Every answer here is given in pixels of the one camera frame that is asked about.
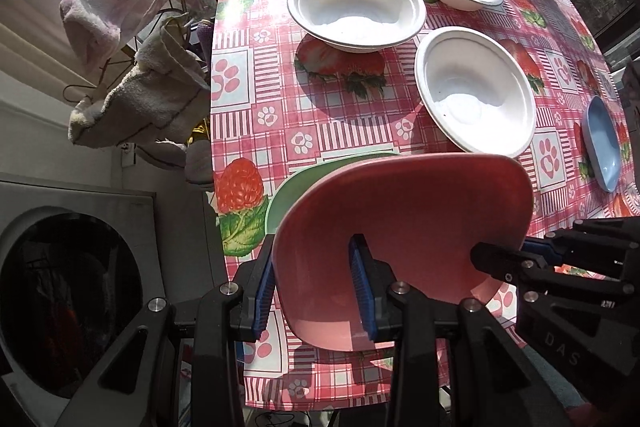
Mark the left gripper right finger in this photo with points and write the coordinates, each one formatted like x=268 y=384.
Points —
x=451 y=360

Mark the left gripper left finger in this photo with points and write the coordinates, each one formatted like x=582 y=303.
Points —
x=136 y=383

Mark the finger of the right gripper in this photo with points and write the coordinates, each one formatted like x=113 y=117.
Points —
x=556 y=249
x=511 y=266

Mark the pink square plate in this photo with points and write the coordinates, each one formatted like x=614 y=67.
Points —
x=422 y=214

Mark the blue square plate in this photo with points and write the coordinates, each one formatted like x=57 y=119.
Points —
x=603 y=148

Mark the white paper bowl large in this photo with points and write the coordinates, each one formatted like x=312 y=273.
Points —
x=475 y=91

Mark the white washing machine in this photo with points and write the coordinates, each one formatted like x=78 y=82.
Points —
x=77 y=264

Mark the green square plate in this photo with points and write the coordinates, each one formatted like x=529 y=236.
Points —
x=293 y=188

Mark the pink checked strawberry tablecloth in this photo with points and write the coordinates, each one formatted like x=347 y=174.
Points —
x=282 y=102

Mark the beige towel on rack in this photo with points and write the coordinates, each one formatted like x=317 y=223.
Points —
x=162 y=98

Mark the white towel on rack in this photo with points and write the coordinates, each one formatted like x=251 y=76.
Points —
x=97 y=29

